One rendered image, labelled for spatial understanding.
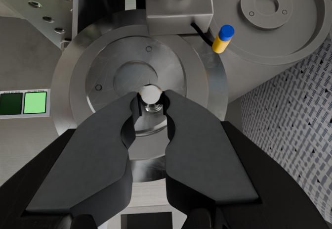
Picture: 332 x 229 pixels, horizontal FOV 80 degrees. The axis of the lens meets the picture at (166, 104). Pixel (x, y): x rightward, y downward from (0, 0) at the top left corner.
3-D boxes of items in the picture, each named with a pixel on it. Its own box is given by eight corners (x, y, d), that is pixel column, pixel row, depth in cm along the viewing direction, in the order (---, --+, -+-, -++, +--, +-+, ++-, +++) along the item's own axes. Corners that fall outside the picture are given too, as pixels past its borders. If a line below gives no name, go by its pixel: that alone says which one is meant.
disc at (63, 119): (221, 5, 18) (236, 179, 15) (220, 9, 18) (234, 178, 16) (55, 10, 18) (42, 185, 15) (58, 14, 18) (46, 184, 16)
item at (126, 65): (144, 16, 15) (208, 88, 14) (146, 29, 17) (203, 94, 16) (63, 74, 15) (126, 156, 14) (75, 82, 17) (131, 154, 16)
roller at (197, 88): (204, 22, 17) (214, 158, 15) (181, 92, 43) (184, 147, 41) (71, 25, 17) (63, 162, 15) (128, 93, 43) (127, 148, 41)
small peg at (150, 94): (151, 78, 12) (167, 95, 11) (154, 89, 14) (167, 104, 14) (133, 93, 12) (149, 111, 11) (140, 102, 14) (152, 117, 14)
